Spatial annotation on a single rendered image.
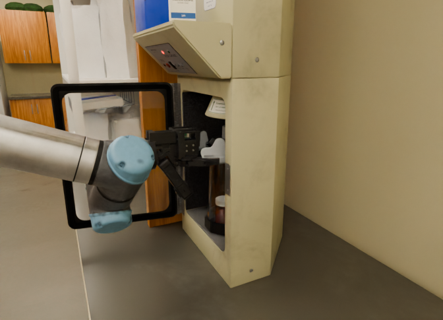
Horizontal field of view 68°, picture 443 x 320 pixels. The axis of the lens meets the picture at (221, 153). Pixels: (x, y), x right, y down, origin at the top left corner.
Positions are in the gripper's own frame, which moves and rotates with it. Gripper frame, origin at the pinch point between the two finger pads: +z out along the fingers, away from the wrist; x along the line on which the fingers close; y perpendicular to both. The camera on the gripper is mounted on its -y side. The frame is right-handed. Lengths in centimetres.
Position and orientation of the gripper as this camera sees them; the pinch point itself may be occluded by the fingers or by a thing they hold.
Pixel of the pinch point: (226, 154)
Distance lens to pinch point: 82.9
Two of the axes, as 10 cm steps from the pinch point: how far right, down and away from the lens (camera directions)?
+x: -4.4, -2.3, 8.7
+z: 9.0, -1.0, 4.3
